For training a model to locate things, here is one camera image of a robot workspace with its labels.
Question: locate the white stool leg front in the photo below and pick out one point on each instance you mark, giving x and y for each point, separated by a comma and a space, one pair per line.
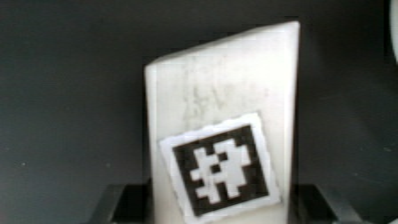
221, 105

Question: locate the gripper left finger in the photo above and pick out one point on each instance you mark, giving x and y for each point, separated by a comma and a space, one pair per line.
123, 203

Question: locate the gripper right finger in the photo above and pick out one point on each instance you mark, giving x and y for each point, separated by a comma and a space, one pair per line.
321, 206

